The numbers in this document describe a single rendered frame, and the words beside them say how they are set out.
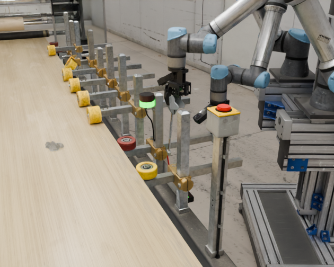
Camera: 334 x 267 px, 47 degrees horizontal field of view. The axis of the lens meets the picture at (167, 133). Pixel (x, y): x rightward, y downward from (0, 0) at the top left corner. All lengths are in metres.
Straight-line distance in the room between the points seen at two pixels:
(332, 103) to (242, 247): 1.15
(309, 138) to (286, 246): 0.72
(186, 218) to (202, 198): 1.37
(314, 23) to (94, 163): 0.95
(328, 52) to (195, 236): 0.82
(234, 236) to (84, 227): 1.53
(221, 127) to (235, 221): 1.65
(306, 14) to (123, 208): 0.91
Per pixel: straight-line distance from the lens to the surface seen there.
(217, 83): 1.68
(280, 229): 2.32
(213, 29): 1.61
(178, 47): 1.51
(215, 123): 1.07
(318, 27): 1.49
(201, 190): 2.94
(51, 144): 1.65
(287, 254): 2.17
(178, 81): 1.55
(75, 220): 1.19
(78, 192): 1.31
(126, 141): 1.62
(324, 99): 1.70
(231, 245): 2.48
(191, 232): 1.44
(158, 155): 1.62
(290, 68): 2.15
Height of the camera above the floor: 1.61
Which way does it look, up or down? 25 degrees down
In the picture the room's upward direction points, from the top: straight up
